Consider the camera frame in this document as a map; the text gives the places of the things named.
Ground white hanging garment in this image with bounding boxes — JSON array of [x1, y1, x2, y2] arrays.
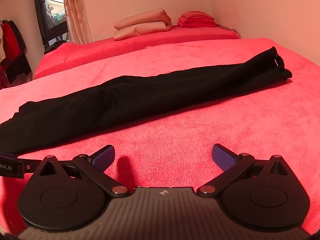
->
[[0, 25, 7, 62]]

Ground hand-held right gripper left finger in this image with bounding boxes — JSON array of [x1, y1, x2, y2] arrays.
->
[[32, 144, 132, 198]]

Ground dark framed window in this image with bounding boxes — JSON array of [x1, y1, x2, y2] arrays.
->
[[33, 0, 71, 50]]

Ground red bed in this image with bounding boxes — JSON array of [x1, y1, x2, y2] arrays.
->
[[34, 25, 242, 80]]

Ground black pants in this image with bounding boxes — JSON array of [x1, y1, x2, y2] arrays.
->
[[0, 46, 293, 155]]

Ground black hanging garment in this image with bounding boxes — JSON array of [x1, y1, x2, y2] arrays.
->
[[5, 20, 33, 83]]

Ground dark cloth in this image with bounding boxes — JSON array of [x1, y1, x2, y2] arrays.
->
[[44, 39, 68, 55]]

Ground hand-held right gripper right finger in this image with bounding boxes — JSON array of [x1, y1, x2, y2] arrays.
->
[[196, 143, 292, 198]]

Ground patterned beige curtain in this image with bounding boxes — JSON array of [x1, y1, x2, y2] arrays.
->
[[62, 0, 93, 45]]

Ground red hanging garment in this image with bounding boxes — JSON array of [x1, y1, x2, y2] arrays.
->
[[2, 21, 23, 67]]

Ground folded peach blanket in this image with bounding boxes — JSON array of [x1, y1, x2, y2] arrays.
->
[[114, 8, 173, 32]]

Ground stack of folded red blankets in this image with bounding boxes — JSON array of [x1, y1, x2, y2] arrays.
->
[[177, 11, 217, 28]]

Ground pink pillow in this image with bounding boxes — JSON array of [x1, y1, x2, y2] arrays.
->
[[114, 21, 168, 42]]

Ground lace-edged cloth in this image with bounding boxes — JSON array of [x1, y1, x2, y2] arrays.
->
[[216, 24, 242, 37]]

